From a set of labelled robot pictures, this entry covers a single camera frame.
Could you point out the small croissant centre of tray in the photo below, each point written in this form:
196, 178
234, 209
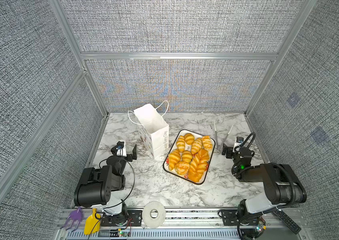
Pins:
186, 156

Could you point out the black tv remote control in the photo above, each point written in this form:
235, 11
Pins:
290, 223

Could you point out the white tape roll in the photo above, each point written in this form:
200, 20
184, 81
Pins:
154, 214

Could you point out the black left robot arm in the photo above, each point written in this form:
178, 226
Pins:
96, 185

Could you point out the small circuit board right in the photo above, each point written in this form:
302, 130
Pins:
258, 230

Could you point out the small green circuit board left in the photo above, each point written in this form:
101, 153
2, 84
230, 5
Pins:
119, 233

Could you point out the aluminium front rail frame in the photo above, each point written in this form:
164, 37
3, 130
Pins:
189, 224

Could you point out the white rectangular black-rimmed tray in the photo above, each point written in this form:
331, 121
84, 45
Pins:
188, 148

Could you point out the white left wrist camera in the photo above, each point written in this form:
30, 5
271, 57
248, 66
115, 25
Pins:
120, 147

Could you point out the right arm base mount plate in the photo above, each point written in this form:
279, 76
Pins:
230, 218

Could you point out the purple plastic fork toy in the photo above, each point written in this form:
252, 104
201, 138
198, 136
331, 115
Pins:
74, 217

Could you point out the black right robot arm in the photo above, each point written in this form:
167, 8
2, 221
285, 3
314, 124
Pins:
282, 188

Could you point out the round bun bottom left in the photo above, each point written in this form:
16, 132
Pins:
182, 168

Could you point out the croissant top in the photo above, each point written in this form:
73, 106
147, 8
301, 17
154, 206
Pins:
207, 144
189, 138

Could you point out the white paper gift bag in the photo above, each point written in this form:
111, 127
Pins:
153, 129

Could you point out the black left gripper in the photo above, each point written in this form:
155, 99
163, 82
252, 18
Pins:
129, 155

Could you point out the yellow plastic scoop toy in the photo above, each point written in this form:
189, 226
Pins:
92, 224

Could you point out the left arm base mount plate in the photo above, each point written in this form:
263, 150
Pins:
130, 218

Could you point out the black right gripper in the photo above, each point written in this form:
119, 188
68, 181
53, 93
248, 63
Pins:
229, 151

